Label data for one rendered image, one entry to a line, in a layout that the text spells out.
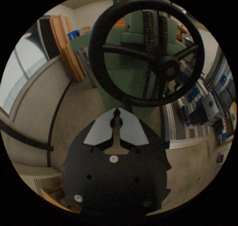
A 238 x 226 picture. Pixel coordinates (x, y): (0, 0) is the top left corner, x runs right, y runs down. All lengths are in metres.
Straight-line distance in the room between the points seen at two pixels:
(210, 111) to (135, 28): 0.51
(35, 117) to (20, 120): 0.29
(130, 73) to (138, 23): 0.24
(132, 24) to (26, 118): 1.29
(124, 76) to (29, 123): 1.28
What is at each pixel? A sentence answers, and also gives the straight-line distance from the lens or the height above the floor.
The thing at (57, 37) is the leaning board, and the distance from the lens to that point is 1.84.
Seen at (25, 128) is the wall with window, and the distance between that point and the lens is 1.24.
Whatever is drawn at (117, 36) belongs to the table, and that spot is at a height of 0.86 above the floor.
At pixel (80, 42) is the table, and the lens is 0.33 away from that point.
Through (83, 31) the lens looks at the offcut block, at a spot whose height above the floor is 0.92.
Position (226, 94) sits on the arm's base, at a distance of 0.65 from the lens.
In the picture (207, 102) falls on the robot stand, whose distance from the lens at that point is 0.54.
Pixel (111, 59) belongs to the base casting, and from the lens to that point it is 0.31.
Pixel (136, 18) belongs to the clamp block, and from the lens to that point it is 0.22.
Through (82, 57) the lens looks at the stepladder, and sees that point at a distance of 1.19.
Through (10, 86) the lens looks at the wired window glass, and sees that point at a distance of 1.33.
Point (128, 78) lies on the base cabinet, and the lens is 0.36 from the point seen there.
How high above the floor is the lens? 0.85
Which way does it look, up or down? 57 degrees down
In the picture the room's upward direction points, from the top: 5 degrees counter-clockwise
